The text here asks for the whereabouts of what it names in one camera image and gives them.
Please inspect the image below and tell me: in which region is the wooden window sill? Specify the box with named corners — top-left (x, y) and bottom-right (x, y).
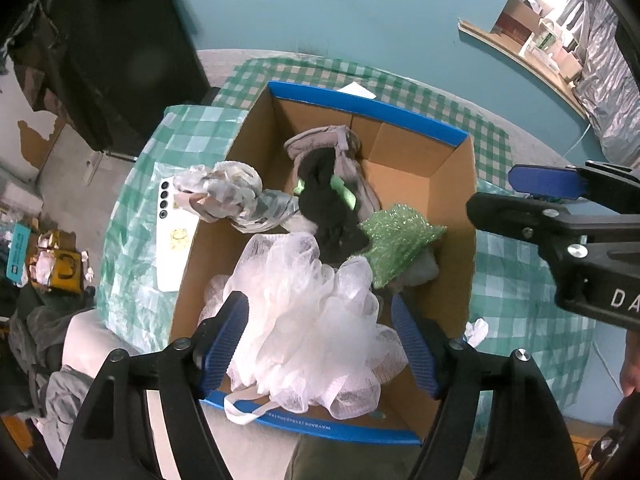
top-left (458, 19), bottom-right (588, 121)

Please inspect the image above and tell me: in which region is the black hanging clothing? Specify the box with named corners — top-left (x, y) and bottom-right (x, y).
top-left (0, 0), bottom-right (211, 158)

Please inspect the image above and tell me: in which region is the light green cloth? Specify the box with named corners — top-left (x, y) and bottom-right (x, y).
top-left (295, 175), bottom-right (357, 210)

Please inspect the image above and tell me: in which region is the brown cardboard box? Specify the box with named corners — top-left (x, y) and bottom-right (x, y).
top-left (492, 7), bottom-right (531, 43)

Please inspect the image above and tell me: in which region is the grey clothing pile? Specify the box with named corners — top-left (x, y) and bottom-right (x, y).
top-left (10, 305), bottom-right (96, 441)

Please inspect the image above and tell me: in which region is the white green jar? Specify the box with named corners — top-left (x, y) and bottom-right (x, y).
top-left (537, 19), bottom-right (563, 53)

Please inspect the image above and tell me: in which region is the person's right hand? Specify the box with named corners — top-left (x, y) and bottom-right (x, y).
top-left (619, 330), bottom-right (640, 398)

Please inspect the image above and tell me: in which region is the green sparkly scrub cloth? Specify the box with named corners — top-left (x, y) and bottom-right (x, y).
top-left (359, 203), bottom-right (447, 289)

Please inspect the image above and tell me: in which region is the pale grey sock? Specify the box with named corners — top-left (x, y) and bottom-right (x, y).
top-left (400, 252), bottom-right (441, 291)

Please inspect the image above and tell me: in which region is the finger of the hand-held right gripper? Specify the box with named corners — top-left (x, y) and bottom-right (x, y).
top-left (507, 160), bottom-right (640, 202)
top-left (466, 192), bottom-right (601, 261)

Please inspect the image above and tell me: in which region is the pinkish grey towel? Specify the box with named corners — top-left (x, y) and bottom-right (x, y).
top-left (284, 125), bottom-right (383, 221)

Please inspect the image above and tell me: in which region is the yellow bag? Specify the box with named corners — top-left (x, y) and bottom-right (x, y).
top-left (27, 230), bottom-right (83, 297)

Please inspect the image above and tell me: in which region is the white paper slip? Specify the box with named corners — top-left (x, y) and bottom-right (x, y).
top-left (336, 81), bottom-right (377, 101)

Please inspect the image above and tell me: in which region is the white crumpled tissue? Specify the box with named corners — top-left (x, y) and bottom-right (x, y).
top-left (462, 317), bottom-right (490, 348)

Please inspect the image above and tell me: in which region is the teal checkered plastic tablecloth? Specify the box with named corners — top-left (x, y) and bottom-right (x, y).
top-left (95, 102), bottom-right (598, 413)

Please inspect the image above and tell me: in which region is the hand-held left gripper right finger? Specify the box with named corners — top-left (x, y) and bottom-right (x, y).
top-left (391, 292), bottom-right (576, 480)

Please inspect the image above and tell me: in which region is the black cloth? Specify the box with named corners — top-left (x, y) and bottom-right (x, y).
top-left (297, 149), bottom-right (371, 266)

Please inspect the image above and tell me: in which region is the white mesh bath loofah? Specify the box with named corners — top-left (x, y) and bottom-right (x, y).
top-left (197, 232), bottom-right (408, 426)

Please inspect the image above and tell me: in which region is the teal flat box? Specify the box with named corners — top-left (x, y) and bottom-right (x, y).
top-left (6, 222), bottom-right (36, 286)

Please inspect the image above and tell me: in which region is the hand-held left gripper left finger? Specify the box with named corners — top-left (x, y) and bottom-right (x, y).
top-left (59, 291), bottom-right (251, 480)

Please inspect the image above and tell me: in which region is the silver foil curtain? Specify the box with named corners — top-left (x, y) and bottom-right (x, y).
top-left (575, 0), bottom-right (640, 168)

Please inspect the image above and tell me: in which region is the white smartphone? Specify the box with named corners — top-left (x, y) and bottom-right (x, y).
top-left (155, 172), bottom-right (196, 292)

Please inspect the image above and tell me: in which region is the blue cardboard box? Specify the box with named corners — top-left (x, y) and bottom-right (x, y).
top-left (167, 80), bottom-right (478, 446)

